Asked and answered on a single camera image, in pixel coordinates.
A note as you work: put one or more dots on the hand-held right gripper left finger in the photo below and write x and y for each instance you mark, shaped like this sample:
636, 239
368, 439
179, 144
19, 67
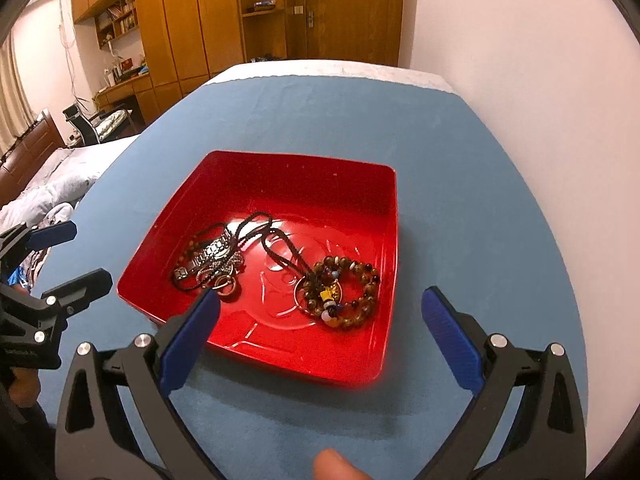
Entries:
195, 335

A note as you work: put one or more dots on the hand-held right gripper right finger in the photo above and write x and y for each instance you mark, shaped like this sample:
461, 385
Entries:
450, 340

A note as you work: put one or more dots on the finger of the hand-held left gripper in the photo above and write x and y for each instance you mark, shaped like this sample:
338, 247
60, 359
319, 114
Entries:
85, 285
55, 232

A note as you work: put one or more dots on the silver wrist watch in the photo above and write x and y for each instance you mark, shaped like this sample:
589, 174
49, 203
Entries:
215, 249

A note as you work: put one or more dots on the silver hoop with gold pendant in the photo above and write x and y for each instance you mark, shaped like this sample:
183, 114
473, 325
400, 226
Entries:
327, 292

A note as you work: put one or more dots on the red plastic tray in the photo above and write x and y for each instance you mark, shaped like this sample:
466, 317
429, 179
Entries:
310, 185

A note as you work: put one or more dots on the person's left hand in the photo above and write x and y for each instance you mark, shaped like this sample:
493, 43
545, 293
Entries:
25, 387

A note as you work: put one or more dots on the person's right hand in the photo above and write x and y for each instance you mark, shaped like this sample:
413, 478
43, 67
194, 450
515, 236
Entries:
340, 466

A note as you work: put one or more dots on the grey bed quilt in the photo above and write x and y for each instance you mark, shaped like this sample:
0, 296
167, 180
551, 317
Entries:
50, 185

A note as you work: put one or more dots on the wooden bed headboard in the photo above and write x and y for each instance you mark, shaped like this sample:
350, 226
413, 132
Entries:
35, 145

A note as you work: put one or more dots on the black office chair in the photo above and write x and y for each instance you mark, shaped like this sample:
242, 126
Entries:
82, 127

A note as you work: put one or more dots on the beige curtain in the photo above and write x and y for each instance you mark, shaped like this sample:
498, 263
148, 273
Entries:
15, 100

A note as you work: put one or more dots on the wooden desk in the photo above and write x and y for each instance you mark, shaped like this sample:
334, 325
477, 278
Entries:
145, 85

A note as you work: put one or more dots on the wooden wardrobe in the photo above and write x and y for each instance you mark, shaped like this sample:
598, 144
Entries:
175, 20

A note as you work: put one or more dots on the wooden door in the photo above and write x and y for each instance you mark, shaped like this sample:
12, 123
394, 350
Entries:
350, 10

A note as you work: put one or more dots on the wooden wall bookshelf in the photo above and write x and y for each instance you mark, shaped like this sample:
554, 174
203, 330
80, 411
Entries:
117, 20

